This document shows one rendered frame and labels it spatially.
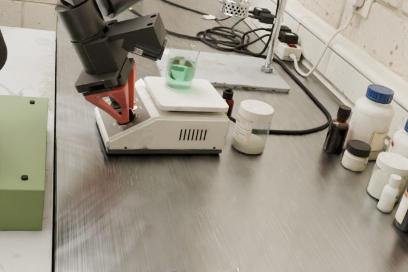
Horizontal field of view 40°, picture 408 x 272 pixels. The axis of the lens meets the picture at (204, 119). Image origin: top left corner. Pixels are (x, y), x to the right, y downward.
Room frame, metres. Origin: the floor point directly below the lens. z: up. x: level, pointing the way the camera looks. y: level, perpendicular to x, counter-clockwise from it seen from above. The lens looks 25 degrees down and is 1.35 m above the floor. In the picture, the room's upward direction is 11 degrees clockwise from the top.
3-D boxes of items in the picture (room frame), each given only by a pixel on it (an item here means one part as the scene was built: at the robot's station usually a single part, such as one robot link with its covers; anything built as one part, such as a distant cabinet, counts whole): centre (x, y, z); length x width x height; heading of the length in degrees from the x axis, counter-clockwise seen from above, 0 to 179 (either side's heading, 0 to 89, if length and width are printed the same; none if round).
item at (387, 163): (0.82, -0.32, 0.93); 0.06 x 0.06 x 0.07
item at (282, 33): (1.49, -0.17, 0.95); 0.07 x 0.04 x 0.02; 108
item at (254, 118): (0.89, -0.09, 0.94); 0.06 x 0.06 x 0.08
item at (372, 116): (0.97, -0.30, 0.96); 0.07 x 0.07 x 0.13
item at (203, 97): (0.88, 0.04, 0.98); 0.12 x 0.12 x 0.01; 23
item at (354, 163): (0.90, -0.28, 0.92); 0.04 x 0.04 x 0.04
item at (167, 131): (0.87, 0.06, 0.94); 0.22 x 0.13 x 0.08; 113
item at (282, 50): (1.63, -0.13, 0.92); 0.40 x 0.06 x 0.04; 18
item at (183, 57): (0.89, 0.05, 1.02); 0.06 x 0.05 x 0.08; 46
